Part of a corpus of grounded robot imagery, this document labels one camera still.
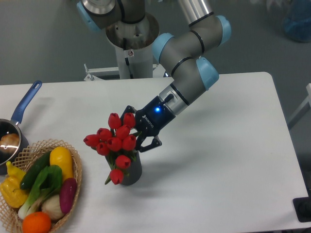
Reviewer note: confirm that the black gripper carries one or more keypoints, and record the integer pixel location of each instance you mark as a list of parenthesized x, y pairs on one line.
[(154, 120)]

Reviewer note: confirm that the red tulip bouquet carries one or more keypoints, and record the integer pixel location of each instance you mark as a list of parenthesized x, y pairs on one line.
[(117, 137)]

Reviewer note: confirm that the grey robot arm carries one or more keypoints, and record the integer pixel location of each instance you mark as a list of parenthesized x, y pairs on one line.
[(181, 57)]

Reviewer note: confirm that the dark grey ribbed vase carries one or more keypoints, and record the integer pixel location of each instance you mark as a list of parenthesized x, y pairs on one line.
[(126, 168)]

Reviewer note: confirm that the yellow squash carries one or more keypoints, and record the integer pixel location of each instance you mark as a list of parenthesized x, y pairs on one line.
[(61, 157)]

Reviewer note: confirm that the purple eggplant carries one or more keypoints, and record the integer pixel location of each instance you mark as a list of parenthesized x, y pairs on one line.
[(67, 194)]

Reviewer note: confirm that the green bok choy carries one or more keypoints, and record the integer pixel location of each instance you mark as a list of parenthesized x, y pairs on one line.
[(47, 183)]

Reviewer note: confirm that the green cucumber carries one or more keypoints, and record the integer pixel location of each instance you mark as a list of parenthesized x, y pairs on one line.
[(40, 163)]

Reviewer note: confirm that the beige garlic bulb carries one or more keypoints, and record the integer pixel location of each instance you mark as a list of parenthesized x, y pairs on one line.
[(52, 208)]

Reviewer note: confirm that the bread roll in pan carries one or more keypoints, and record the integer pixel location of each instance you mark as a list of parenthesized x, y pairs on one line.
[(9, 143)]

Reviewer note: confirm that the orange fruit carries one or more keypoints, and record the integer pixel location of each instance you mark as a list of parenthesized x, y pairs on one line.
[(38, 222)]

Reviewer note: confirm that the yellow bell pepper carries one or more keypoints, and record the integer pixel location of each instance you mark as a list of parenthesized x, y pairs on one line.
[(10, 187)]

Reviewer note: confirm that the black device at table edge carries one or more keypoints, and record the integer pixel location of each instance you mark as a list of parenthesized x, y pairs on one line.
[(302, 208)]

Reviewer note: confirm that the blue object in background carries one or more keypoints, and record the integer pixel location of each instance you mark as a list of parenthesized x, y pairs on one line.
[(297, 22)]

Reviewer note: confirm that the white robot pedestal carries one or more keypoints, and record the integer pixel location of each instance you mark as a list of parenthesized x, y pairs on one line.
[(133, 49)]

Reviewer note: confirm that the blue handled saucepan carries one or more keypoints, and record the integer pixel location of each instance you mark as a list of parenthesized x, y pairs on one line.
[(12, 126)]

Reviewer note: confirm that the white frame at right edge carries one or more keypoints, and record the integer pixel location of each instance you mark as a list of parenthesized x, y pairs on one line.
[(301, 110)]

